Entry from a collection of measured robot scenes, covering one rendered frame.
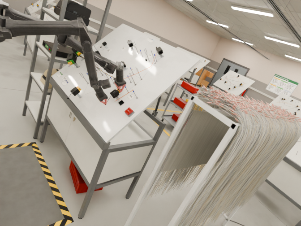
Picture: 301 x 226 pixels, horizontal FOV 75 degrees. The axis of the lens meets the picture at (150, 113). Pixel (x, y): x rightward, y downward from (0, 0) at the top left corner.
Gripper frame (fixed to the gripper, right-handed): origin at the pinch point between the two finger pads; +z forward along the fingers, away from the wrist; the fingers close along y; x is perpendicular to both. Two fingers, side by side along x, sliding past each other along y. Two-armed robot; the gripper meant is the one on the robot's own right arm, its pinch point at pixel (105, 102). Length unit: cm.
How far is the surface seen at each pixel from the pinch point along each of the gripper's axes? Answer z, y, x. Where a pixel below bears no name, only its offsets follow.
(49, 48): -10, 113, 14
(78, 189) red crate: 76, -6, 63
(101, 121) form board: 6.5, -9.8, 10.1
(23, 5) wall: 93, 753, 9
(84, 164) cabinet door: 38, -13, 41
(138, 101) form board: 2.0, -15.6, -22.0
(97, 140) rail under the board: 10.0, -21.2, 20.1
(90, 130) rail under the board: 9.3, -8.8, 20.8
